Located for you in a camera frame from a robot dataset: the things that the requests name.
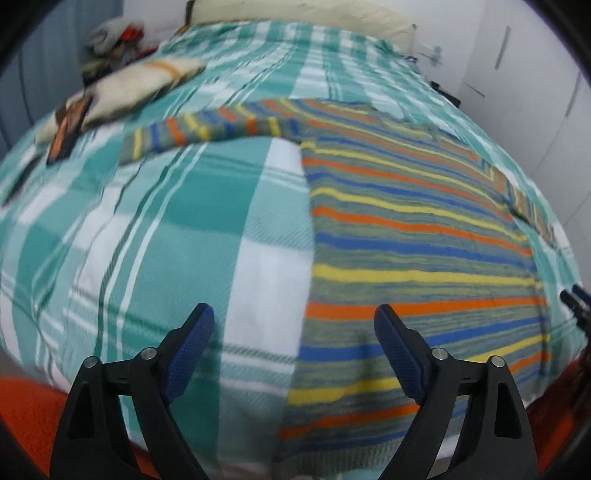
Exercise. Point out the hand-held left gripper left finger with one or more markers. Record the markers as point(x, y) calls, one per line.
point(189, 350)

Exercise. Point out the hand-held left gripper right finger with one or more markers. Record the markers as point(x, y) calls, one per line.
point(397, 350)

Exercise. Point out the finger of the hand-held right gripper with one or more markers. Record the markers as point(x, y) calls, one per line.
point(584, 297)
point(575, 307)

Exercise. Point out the striped knit sweater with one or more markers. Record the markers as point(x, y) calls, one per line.
point(415, 240)

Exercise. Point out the pile of clothes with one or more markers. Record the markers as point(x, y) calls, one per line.
point(115, 41)

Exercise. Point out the green white plaid blanket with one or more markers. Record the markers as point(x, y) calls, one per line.
point(184, 230)

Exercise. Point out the orange rug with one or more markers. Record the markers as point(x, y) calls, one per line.
point(27, 415)

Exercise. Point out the white wardrobe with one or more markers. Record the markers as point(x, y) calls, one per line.
point(521, 92)

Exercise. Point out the black slim stick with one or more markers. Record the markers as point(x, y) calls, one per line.
point(21, 182)

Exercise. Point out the black smartphone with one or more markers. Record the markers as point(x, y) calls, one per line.
point(69, 127)

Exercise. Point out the cream patterned pillow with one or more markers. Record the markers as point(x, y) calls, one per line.
point(124, 90)

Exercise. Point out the blue grey curtain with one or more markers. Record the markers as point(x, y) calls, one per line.
point(41, 60)

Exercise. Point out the cream headboard cushion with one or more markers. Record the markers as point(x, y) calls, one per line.
point(300, 14)

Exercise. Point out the blue wall clip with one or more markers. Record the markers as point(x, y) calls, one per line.
point(434, 53)

